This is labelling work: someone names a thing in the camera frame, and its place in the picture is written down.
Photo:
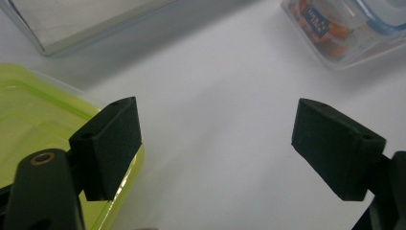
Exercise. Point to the clear container with blue lid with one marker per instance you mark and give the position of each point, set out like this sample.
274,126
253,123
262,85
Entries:
335,38

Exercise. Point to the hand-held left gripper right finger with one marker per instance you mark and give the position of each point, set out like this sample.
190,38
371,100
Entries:
335,150

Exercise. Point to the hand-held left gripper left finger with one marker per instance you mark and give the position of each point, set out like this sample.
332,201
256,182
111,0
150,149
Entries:
108,150

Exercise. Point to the green lidded plastic container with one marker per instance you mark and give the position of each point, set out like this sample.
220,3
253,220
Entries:
38,111

